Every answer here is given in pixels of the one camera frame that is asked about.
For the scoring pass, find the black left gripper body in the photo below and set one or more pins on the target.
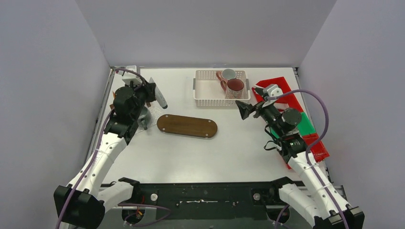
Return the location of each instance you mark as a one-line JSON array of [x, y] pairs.
[[150, 91]]

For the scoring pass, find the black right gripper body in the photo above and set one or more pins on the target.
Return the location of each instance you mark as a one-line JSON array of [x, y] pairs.
[[270, 113]]

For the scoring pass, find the white toothpaste tube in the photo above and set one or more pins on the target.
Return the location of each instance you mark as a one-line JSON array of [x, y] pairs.
[[159, 96]]

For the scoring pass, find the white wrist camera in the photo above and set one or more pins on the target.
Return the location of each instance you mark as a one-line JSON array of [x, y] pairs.
[[271, 92], [127, 77]]

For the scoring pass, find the brown oval wooden tray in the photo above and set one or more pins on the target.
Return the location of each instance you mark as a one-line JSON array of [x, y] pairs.
[[188, 126]]

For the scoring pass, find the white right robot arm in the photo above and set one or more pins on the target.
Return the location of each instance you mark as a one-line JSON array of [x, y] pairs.
[[323, 207]]

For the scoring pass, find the clear textured acrylic tray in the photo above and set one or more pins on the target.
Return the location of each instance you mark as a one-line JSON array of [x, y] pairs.
[[156, 113]]

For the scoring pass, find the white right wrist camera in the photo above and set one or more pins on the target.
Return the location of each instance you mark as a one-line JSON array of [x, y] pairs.
[[271, 92]]

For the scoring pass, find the wooden acrylic toothbrush holder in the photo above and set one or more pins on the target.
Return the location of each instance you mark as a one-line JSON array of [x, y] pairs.
[[148, 104]]

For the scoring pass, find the orange-pink mug white inside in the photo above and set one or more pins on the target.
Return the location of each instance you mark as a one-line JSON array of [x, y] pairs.
[[224, 76]]

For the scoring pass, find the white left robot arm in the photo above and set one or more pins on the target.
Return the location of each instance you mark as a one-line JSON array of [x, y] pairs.
[[82, 203]]

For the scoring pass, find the red plastic organizer tray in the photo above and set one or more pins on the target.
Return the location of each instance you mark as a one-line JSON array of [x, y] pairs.
[[319, 151]]

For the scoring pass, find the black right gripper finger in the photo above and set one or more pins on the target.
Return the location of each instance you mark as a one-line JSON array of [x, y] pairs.
[[244, 109], [259, 91]]

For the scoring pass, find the green plastic tray insert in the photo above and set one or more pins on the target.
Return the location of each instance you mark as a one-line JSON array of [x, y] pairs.
[[305, 124]]

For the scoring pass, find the grey-green ceramic mug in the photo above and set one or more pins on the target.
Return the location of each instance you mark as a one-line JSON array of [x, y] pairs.
[[144, 118]]

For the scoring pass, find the white perforated plastic basket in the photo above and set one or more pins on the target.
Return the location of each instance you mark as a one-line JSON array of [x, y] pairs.
[[208, 92]]

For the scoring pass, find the pink ghost pattern mug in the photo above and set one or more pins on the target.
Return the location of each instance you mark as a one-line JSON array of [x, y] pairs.
[[233, 88]]

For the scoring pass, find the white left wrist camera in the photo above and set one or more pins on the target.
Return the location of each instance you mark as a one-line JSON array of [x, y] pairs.
[[127, 77]]

